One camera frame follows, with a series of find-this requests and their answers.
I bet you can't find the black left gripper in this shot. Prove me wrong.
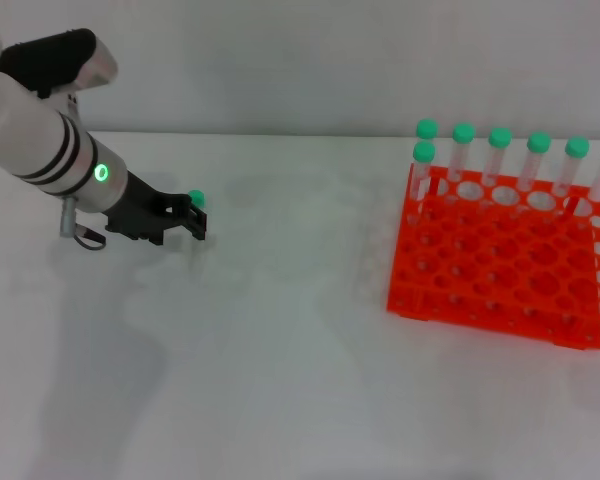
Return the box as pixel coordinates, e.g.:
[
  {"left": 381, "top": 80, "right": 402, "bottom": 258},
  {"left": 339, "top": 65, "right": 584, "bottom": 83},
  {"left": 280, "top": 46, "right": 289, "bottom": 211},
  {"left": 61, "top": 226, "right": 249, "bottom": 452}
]
[{"left": 102, "top": 170, "right": 210, "bottom": 247}]

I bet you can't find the orange test tube rack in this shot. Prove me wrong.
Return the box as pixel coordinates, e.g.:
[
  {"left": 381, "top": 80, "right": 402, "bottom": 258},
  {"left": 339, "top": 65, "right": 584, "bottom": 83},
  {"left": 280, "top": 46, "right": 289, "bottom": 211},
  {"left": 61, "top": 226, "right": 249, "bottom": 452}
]
[{"left": 383, "top": 162, "right": 600, "bottom": 351}]

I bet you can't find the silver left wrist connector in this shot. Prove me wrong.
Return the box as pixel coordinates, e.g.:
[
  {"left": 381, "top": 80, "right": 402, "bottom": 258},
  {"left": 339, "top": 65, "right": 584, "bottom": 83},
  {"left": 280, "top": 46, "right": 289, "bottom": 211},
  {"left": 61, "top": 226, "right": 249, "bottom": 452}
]
[{"left": 58, "top": 196, "right": 80, "bottom": 237}]

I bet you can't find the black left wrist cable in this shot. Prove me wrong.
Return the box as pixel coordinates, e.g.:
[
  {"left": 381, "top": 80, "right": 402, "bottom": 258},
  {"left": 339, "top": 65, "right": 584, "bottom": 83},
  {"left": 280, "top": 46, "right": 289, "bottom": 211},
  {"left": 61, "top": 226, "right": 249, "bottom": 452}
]
[{"left": 74, "top": 222, "right": 109, "bottom": 251}]

